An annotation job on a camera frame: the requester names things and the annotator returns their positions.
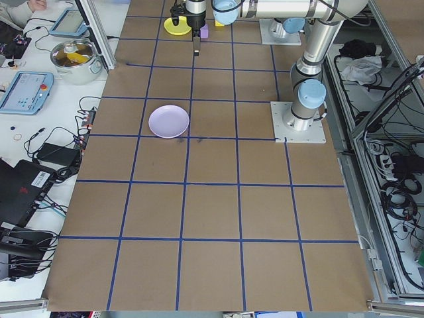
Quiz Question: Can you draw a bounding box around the beige sleeved forearm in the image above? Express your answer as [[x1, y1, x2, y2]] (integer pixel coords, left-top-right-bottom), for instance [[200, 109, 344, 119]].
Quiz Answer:
[[0, 0, 36, 29]]

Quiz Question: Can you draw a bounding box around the yellow plate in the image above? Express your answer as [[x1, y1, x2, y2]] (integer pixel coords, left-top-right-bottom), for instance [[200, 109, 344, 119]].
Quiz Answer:
[[164, 16, 193, 36]]

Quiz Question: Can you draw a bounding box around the purple plate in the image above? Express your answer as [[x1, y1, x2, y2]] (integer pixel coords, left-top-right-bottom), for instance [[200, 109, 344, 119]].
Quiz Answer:
[[148, 105, 191, 139]]

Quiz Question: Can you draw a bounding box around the stainless steel pot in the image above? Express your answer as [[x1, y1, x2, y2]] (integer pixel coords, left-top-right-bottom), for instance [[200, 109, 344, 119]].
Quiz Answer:
[[51, 49, 103, 86]]

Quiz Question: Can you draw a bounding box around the glass pot lid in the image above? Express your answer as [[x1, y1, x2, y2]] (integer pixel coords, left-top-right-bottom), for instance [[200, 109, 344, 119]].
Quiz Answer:
[[50, 39, 97, 68]]

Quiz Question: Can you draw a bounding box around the blue teach pendant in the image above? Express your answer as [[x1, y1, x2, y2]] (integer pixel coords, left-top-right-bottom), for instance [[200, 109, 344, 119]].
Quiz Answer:
[[49, 9, 89, 38], [0, 71, 55, 116]]

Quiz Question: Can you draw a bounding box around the black usb hub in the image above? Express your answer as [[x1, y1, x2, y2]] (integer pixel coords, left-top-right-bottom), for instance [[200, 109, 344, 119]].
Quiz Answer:
[[75, 107, 97, 146]]

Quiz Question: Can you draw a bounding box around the black cloth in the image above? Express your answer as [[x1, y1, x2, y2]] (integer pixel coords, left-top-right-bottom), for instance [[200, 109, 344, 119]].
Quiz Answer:
[[338, 38, 378, 58]]

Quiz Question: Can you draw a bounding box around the white cloth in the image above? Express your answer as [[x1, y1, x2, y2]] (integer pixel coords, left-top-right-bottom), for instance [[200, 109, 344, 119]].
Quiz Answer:
[[341, 55, 385, 86]]

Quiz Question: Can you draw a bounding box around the black power adapter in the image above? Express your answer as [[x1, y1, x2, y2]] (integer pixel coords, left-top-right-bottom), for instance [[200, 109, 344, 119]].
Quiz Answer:
[[35, 142, 81, 166]]

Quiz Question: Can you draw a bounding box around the white power strip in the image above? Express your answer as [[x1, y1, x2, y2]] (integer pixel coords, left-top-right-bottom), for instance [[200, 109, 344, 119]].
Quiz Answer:
[[377, 154, 398, 182]]

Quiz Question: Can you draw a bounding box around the black laptop with red logo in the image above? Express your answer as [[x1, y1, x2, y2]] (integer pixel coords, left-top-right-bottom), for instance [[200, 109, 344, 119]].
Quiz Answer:
[[0, 158, 57, 228]]

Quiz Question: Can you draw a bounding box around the black power brick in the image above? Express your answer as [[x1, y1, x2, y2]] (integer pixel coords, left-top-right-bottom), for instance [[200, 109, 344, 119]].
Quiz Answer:
[[392, 152, 418, 173]]

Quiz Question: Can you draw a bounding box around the black docking device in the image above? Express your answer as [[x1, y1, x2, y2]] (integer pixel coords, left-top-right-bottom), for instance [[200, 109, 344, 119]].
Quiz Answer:
[[0, 227, 59, 282]]

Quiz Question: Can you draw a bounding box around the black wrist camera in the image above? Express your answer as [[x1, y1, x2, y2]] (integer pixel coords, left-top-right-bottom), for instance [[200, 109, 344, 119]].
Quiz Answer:
[[170, 0, 186, 27]]

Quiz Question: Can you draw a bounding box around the white square base plate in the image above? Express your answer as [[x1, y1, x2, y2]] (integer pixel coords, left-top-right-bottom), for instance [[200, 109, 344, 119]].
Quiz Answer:
[[270, 101, 327, 145], [258, 19, 302, 46]]

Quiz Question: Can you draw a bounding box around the aluminium profile post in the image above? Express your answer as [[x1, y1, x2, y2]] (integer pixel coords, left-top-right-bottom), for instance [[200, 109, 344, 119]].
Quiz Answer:
[[74, 0, 117, 70]]

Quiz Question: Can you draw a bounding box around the V-shaped metal bar frame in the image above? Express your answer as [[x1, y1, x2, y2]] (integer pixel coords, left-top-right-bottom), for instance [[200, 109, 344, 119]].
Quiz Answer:
[[323, 0, 424, 304]]

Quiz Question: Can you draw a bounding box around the black cable bundle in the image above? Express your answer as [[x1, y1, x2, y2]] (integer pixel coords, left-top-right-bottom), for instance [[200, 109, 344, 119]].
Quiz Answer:
[[380, 178, 421, 221]]

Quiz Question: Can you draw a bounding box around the aluminium profile rail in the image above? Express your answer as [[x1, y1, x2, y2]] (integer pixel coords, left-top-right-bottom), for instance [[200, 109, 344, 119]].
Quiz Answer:
[[0, 297, 50, 314], [366, 299, 424, 315]]

